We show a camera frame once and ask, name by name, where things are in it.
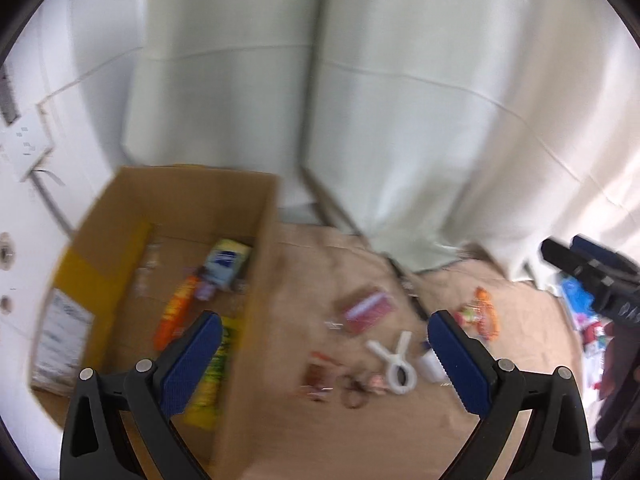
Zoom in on white wall socket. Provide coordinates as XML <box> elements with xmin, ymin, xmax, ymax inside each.
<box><xmin>1</xmin><ymin>107</ymin><xmax>54</xmax><ymax>181</ymax></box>

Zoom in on white plastic clamp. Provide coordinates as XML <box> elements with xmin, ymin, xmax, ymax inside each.
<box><xmin>366</xmin><ymin>330</ymin><xmax>418</xmax><ymax>396</ymax></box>

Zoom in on black hair ties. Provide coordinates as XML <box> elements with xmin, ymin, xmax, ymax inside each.
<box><xmin>339</xmin><ymin>372</ymin><xmax>374</xmax><ymax>410</ymax></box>

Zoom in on blue tissue package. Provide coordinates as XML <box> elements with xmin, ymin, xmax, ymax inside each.
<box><xmin>559</xmin><ymin>276</ymin><xmax>598</xmax><ymax>332</ymax></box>

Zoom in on blue tissue pack in box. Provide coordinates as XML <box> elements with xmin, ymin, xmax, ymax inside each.
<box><xmin>203</xmin><ymin>238</ymin><xmax>252</xmax><ymax>289</ymax></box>

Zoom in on white curtain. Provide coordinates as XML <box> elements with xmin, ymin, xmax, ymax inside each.
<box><xmin>122</xmin><ymin>0</ymin><xmax>639</xmax><ymax>280</ymax></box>

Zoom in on white small cup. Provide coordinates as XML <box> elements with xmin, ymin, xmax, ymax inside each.
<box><xmin>416</xmin><ymin>349</ymin><xmax>448</xmax><ymax>385</ymax></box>

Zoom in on beige blanket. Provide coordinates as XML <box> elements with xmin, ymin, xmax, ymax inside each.
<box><xmin>34</xmin><ymin>221</ymin><xmax>601</xmax><ymax>480</ymax></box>

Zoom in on green dragon keychain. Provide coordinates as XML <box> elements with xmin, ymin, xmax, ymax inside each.
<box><xmin>454</xmin><ymin>287</ymin><xmax>501</xmax><ymax>342</ymax></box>

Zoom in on red snack packet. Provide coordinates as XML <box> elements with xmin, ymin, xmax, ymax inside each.
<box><xmin>337</xmin><ymin>288</ymin><xmax>396</xmax><ymax>335</ymax></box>

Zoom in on brown small trinket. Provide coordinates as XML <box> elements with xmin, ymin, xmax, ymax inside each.
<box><xmin>300</xmin><ymin>351</ymin><xmax>342</xmax><ymax>402</ymax></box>

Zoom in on yellow green packet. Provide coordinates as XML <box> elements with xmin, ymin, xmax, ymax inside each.
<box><xmin>183</xmin><ymin>316</ymin><xmax>239</xmax><ymax>431</ymax></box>

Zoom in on brown cardboard box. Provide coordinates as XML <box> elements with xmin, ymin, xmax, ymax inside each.
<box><xmin>30</xmin><ymin>166</ymin><xmax>279</xmax><ymax>479</ymax></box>

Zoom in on orange snack packet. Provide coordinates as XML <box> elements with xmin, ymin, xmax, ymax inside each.
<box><xmin>153</xmin><ymin>274</ymin><xmax>200</xmax><ymax>352</ymax></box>

